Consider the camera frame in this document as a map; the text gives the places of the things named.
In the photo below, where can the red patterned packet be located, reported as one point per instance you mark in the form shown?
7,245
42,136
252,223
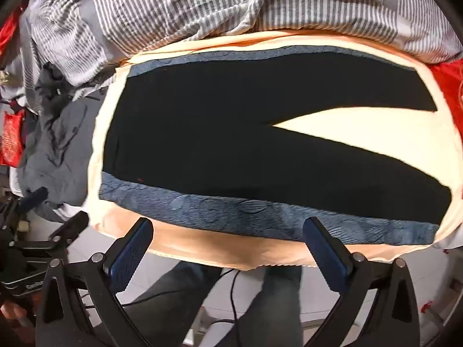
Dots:
12,137

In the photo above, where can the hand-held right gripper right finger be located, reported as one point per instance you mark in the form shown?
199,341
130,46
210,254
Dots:
325,256

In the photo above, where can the black pants with blue stripes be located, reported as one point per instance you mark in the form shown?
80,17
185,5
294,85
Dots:
217,133

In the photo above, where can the grey jacket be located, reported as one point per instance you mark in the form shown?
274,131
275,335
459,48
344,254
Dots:
65,148

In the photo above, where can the person's left leg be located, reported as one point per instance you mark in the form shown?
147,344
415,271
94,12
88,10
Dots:
173,303

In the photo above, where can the grey white striped duvet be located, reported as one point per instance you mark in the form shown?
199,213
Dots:
181,7

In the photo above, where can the person's left hand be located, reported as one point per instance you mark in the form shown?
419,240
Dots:
11,312

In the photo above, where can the person's right leg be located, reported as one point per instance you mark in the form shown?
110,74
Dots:
276,303

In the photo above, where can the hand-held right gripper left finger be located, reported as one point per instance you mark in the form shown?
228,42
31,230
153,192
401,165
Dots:
132,251

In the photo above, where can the red cloth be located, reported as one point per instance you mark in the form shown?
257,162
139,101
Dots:
450,90

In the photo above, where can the red fabric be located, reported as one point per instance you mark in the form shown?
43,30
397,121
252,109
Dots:
11,30

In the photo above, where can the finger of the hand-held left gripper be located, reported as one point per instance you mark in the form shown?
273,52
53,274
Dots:
70,229
36,197

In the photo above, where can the person's leg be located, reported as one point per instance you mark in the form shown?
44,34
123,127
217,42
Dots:
276,303
173,303

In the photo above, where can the dark cloth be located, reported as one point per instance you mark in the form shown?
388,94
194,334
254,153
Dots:
50,83

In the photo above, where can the peach bed sheet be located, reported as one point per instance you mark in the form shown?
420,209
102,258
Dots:
361,133

